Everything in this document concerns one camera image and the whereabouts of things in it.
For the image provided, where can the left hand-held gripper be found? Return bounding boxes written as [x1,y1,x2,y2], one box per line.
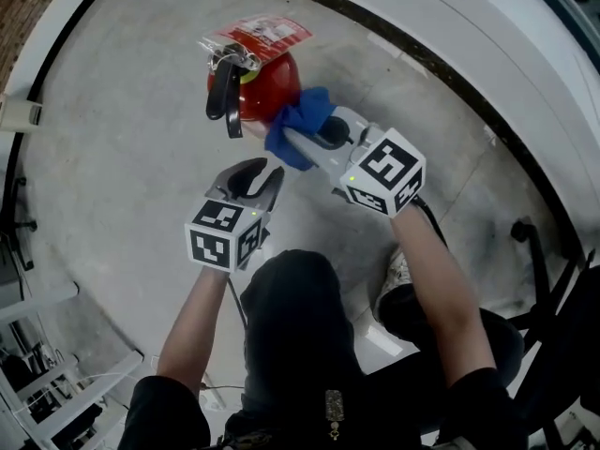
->
[184,157,286,275]

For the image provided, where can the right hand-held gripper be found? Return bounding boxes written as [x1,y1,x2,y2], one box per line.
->
[281,106,428,219]

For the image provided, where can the blue cloth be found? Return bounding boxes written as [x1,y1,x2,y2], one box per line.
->
[263,86,337,172]

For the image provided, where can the red fire extinguisher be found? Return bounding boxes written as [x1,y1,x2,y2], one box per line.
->
[204,39,304,140]

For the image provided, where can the person's right forearm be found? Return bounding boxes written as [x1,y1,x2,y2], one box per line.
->
[388,203,498,388]

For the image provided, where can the person's left forearm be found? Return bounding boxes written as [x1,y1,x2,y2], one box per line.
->
[157,264,231,393]

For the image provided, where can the person's black trousers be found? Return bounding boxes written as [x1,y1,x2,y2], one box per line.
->
[224,248,526,440]

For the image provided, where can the red tag in clear sleeve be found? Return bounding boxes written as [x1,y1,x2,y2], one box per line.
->
[196,14,314,72]

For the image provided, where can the ornate hanging pendant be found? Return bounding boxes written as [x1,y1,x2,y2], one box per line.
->
[325,389,344,440]

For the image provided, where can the black padded office chair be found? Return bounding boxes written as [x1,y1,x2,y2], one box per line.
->
[0,175,38,271]

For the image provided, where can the person's black shirt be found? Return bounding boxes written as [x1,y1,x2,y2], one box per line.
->
[119,367,531,450]

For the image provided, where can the white desk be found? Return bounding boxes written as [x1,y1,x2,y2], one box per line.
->
[0,281,144,450]

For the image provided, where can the black mesh office chair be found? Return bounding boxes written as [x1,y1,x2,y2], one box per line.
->
[508,217,600,450]

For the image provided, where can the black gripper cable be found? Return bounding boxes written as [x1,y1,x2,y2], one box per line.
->
[227,274,249,332]

